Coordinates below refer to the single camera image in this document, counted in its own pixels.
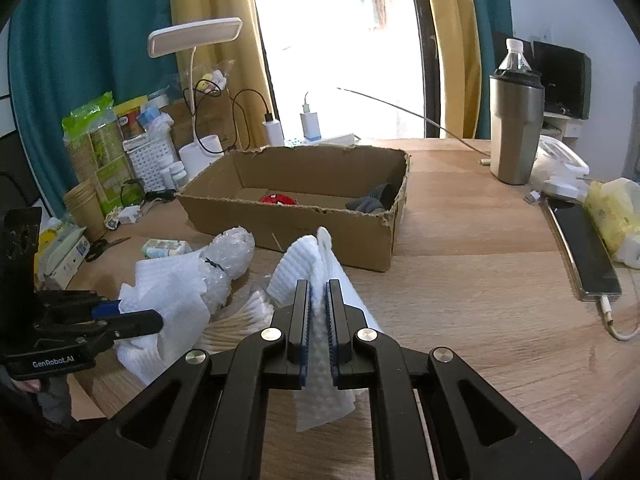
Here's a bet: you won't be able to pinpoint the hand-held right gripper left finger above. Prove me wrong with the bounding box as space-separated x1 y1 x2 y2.
52 280 313 480

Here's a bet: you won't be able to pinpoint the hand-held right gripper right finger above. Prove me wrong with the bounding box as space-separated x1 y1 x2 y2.
325 280 583 480

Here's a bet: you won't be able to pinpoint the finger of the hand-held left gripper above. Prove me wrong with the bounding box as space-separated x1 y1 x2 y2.
37 290 123 322
90 309 164 339

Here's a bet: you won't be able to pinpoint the cotton swab pack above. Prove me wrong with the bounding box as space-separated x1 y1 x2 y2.
192 290 282 356

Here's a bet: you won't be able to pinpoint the cardboard box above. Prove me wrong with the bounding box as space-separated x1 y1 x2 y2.
176 144 412 273

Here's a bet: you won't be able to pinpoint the bubble wrap bundle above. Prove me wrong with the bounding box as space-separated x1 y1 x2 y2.
200 226 257 313

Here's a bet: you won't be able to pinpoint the black scissors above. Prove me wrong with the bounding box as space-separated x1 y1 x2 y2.
84 236 132 263

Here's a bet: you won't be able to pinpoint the white tissue box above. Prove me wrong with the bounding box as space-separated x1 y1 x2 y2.
37 222 91 291

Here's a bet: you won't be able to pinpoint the small pastel packet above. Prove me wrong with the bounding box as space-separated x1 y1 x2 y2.
141 237 193 261

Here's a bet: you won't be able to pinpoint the brown paper cup stack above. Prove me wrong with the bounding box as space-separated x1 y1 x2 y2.
64 177 108 241

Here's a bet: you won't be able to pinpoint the dark grey socks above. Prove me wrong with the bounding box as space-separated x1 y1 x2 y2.
345 183 398 213

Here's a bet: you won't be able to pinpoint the white perforated basket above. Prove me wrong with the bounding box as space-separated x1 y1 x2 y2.
122 135 178 193

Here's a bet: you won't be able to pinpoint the green paper cup packet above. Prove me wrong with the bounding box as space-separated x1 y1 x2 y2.
61 91 136 216

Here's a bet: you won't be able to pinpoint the white power strip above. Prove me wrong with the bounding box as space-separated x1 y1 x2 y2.
284 132 361 148

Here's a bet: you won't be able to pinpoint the jar with red label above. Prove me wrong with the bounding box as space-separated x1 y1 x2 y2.
115 100 151 141

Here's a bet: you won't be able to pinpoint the brown carton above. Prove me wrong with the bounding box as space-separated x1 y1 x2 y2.
162 97 238 153

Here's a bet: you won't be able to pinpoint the white and blue charger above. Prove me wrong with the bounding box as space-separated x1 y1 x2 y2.
300 92 321 141

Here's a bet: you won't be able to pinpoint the clear bag of toys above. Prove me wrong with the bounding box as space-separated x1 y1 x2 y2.
192 60 236 96

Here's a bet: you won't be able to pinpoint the stainless steel tumbler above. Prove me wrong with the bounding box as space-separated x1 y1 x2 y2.
489 71 545 186

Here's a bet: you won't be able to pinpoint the black smartphone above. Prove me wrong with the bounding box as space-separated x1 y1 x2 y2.
542 195 623 302

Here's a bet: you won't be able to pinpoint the teal curtain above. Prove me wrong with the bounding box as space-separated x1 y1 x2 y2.
460 0 513 141
7 0 181 211

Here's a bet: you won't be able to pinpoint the white plastic container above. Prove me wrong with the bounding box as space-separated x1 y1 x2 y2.
530 135 591 186

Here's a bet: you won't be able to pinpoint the white desk lamp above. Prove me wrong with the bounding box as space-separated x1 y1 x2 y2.
148 17 244 177

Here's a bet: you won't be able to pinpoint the white computer desk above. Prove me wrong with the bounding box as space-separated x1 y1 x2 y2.
541 110 586 143

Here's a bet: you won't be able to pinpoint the yellow tissue pack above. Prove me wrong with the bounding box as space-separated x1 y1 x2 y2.
584 177 640 268

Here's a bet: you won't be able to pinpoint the clear water bottle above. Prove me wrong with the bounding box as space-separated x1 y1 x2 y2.
495 38 532 77

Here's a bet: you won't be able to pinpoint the black monitor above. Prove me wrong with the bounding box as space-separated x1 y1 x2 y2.
531 40 593 121

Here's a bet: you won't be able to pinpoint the thin grey cable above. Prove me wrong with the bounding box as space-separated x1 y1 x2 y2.
336 86 493 166

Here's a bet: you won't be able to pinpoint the black charging cable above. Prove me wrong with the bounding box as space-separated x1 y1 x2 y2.
192 89 274 155

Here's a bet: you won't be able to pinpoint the dark door frame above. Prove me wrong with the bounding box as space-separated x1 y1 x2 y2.
405 0 443 138

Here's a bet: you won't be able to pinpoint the white phone cable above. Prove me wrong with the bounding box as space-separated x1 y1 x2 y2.
597 295 640 343

